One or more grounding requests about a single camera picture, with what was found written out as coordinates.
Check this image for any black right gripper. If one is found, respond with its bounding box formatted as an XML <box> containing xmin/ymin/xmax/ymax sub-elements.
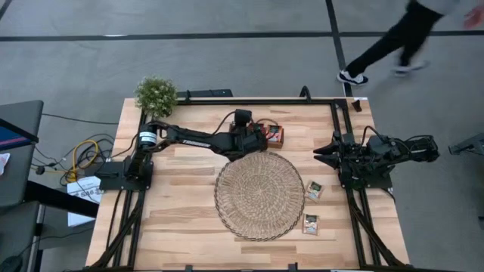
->
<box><xmin>312</xmin><ymin>131</ymin><xmax>364</xmax><ymax>178</ymax></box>

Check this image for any orange tea packet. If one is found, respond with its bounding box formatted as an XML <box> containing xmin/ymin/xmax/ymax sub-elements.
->
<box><xmin>266</xmin><ymin>125</ymin><xmax>284</xmax><ymax>144</ymax></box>

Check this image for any beige tea packet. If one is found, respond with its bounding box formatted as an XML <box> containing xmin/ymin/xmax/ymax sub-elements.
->
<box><xmin>304</xmin><ymin>180</ymin><xmax>325</xmax><ymax>203</ymax></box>
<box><xmin>302</xmin><ymin>213</ymin><xmax>321</xmax><ymax>236</ymax></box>

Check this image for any wooden compartment box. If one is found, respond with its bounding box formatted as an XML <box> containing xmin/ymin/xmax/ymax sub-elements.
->
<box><xmin>228</xmin><ymin>122</ymin><xmax>285</xmax><ymax>150</ymax></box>

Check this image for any round woven placemat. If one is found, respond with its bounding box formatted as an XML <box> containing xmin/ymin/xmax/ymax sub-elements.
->
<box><xmin>213</xmin><ymin>150</ymin><xmax>306</xmax><ymax>242</ymax></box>

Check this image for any black flat bar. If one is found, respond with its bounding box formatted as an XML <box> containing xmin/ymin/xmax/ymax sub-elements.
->
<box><xmin>175</xmin><ymin>88</ymin><xmax>234</xmax><ymax>100</ymax></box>

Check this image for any green potted plant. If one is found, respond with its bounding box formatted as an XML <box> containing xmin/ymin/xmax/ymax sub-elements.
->
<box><xmin>134</xmin><ymin>75</ymin><xmax>179</xmax><ymax>122</ymax></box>

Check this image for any person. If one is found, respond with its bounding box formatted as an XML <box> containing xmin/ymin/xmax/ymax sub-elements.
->
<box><xmin>336</xmin><ymin>0</ymin><xmax>484</xmax><ymax>87</ymax></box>

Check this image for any grey stand leg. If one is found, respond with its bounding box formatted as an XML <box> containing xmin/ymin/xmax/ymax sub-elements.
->
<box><xmin>448</xmin><ymin>131</ymin><xmax>484</xmax><ymax>156</ymax></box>

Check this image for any white printed paper sheet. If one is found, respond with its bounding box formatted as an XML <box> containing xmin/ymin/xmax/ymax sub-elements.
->
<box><xmin>66</xmin><ymin>175</ymin><xmax>103</xmax><ymax>228</ymax></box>

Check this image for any person's hand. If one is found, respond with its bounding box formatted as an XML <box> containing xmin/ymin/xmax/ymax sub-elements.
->
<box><xmin>464</xmin><ymin>5</ymin><xmax>484</xmax><ymax>30</ymax></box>

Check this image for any black desk beam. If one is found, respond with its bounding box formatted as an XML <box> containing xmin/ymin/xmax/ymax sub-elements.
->
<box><xmin>23</xmin><ymin>180</ymin><xmax>100</xmax><ymax>219</ymax></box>

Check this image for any dark blue laptop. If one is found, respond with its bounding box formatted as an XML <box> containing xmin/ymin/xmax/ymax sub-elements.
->
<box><xmin>0</xmin><ymin>118</ymin><xmax>39</xmax><ymax>151</ymax></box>

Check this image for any small white paper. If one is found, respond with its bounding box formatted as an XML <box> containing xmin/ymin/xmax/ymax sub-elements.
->
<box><xmin>0</xmin><ymin>152</ymin><xmax>11</xmax><ymax>177</ymax></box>

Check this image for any grey low desk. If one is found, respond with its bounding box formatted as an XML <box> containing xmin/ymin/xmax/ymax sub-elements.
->
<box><xmin>0</xmin><ymin>200</ymin><xmax>42</xmax><ymax>272</ymax></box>

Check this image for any black computer mouse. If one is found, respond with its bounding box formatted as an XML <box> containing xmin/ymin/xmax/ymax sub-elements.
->
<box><xmin>0</xmin><ymin>255</ymin><xmax>23</xmax><ymax>272</ymax></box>

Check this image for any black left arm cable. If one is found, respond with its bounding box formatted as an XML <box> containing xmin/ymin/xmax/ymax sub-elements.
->
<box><xmin>210</xmin><ymin>110</ymin><xmax>238</xmax><ymax>136</ymax></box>

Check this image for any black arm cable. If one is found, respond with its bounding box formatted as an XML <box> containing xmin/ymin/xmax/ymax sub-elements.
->
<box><xmin>210</xmin><ymin>110</ymin><xmax>238</xmax><ymax>136</ymax></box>
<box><xmin>361</xmin><ymin>125</ymin><xmax>386</xmax><ymax>147</ymax></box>

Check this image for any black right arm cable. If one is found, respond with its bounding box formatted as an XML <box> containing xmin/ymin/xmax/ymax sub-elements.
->
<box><xmin>361</xmin><ymin>125</ymin><xmax>386</xmax><ymax>147</ymax></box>

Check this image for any black metal rail frame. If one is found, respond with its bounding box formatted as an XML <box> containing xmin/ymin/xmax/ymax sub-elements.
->
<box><xmin>88</xmin><ymin>97</ymin><xmax>411</xmax><ymax>271</ymax></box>

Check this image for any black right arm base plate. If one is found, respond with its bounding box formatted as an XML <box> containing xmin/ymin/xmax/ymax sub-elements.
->
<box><xmin>337</xmin><ymin>158</ymin><xmax>397</xmax><ymax>190</ymax></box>

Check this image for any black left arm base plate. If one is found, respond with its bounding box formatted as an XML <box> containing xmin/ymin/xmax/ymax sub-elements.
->
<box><xmin>93</xmin><ymin>160</ymin><xmax>154</xmax><ymax>191</ymax></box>

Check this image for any yellow cable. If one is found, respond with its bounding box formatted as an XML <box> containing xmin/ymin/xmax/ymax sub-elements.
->
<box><xmin>64</xmin><ymin>138</ymin><xmax>100</xmax><ymax>184</ymax></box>

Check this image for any black floor cable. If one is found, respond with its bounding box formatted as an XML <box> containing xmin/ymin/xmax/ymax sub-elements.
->
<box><xmin>41</xmin><ymin>112</ymin><xmax>120</xmax><ymax>126</ymax></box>

